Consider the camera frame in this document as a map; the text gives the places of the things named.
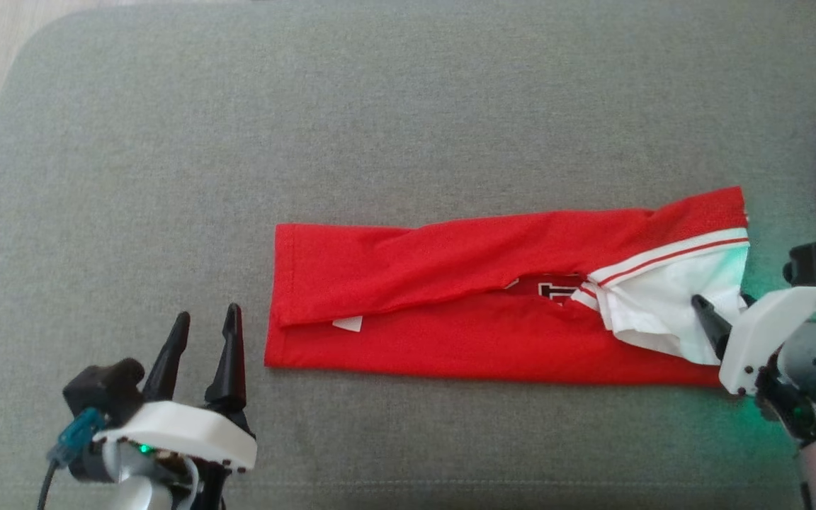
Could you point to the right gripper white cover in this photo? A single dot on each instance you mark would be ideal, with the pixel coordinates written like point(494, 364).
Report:
point(755, 340)

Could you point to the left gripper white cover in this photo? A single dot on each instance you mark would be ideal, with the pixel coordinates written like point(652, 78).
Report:
point(181, 432)

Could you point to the red basketball jersey white trim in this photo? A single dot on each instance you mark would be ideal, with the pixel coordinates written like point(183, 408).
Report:
point(450, 340)

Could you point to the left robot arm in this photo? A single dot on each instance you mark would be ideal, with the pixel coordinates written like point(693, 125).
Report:
point(142, 499)

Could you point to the wide grey sofa seat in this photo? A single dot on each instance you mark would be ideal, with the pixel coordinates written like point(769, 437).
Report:
point(380, 106)

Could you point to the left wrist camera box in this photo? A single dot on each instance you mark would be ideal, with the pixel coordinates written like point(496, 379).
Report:
point(100, 386)

